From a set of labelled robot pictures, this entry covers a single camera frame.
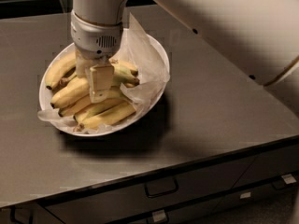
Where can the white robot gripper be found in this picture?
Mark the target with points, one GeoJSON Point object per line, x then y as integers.
{"type": "Point", "coordinates": [93, 41]}

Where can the large yellow banana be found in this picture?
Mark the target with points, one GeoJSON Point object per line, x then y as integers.
{"type": "Point", "coordinates": [72, 92]}

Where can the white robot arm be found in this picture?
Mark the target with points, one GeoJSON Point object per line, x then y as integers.
{"type": "Point", "coordinates": [259, 36]}

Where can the top yellow banana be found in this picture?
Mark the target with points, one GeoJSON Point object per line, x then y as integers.
{"type": "Point", "coordinates": [59, 69]}

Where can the large white oval bowl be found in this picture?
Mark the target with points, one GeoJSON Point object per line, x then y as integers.
{"type": "Point", "coordinates": [151, 60]}

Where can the bottom yellow banana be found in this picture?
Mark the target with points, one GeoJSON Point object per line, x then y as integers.
{"type": "Point", "coordinates": [109, 117]}

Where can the translucent plastic bag liner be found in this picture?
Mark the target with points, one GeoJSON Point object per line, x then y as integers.
{"type": "Point", "coordinates": [142, 72]}

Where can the grey drawer front left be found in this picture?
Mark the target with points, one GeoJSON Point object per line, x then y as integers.
{"type": "Point", "coordinates": [134, 200]}

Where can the grey drawer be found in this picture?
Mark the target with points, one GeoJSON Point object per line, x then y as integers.
{"type": "Point", "coordinates": [263, 178]}
{"type": "Point", "coordinates": [134, 200]}

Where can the white label tag bottom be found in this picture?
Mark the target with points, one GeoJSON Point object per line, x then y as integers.
{"type": "Point", "coordinates": [159, 217]}

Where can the white label tag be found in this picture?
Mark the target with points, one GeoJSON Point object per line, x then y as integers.
{"type": "Point", "coordinates": [245, 195]}
{"type": "Point", "coordinates": [159, 217]}
{"type": "Point", "coordinates": [289, 179]}

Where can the white label tag middle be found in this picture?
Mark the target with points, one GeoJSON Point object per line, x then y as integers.
{"type": "Point", "coordinates": [245, 195]}

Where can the grey drawer front right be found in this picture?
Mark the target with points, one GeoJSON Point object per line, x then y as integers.
{"type": "Point", "coordinates": [263, 178]}

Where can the white label tag right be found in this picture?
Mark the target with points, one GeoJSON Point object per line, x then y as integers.
{"type": "Point", "coordinates": [289, 179]}

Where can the black drawer handle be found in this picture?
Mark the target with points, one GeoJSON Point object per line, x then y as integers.
{"type": "Point", "coordinates": [160, 187]}

